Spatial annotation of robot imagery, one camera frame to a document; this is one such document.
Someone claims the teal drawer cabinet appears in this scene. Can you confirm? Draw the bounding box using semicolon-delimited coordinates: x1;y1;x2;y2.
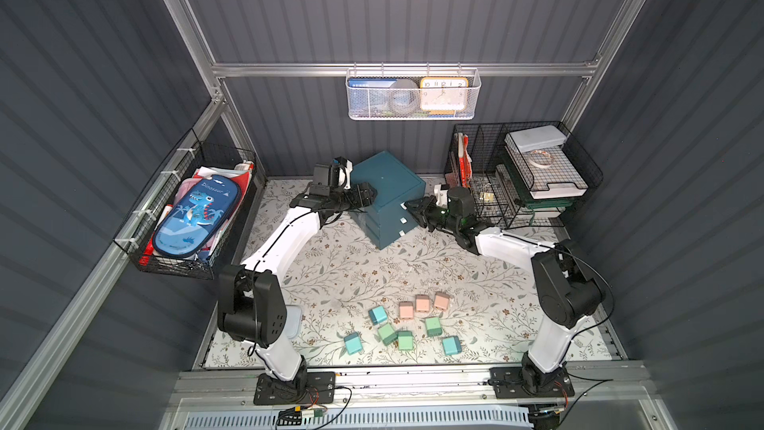
350;151;426;250

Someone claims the pink plug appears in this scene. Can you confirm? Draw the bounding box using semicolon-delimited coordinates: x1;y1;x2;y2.
414;295;431;314
398;302;415;321
433;292;451;311

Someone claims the blue plug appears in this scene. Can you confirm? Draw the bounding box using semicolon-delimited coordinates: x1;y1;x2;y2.
343;332;363;356
441;336;463;356
368;306;388;326

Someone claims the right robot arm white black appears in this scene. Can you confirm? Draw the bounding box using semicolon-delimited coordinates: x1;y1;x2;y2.
403;187;615;395

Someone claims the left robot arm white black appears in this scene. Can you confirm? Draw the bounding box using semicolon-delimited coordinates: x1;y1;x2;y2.
217;157;377;386

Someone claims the red book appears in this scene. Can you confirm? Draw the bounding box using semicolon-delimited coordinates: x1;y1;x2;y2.
455;133;473;188

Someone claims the white box on organizer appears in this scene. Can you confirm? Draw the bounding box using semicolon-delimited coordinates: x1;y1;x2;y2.
509;125;567;153

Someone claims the checkered notebook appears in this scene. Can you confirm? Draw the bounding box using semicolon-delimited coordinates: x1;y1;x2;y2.
505;135;589;200

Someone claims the grey tape roll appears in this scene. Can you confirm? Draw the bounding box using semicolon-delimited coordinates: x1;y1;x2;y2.
388;79;420;115

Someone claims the green plug right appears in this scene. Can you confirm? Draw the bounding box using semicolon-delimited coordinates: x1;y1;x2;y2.
424;317;443;338

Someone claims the green plug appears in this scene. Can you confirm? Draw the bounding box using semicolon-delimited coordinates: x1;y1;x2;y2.
397;330;415;352
377;324;398;346
424;317;443;338

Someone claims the yellow alarm clock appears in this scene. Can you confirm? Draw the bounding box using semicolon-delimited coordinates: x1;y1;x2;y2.
420;77;470;113

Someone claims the green plug left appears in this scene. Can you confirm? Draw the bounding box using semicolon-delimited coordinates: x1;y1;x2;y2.
377;324;398;346

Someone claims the green plug middle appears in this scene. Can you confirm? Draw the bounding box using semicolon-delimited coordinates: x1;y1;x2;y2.
397;330;415;352

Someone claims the blue dinosaur pencil case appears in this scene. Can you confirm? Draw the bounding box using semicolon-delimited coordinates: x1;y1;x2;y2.
152;174;241;259

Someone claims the black wire desk organizer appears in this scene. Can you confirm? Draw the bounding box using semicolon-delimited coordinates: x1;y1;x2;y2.
444;121;603;229

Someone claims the white wire wall basket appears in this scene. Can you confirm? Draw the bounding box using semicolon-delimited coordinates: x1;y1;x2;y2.
345;66;481;121

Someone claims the black wire side basket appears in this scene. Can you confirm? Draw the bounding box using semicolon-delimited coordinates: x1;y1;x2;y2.
115;133;257;280

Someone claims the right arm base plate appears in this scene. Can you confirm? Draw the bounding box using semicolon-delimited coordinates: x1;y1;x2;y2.
487;366;576;399

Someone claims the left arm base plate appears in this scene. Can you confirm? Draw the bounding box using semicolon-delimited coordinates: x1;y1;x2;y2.
253;371;336;406

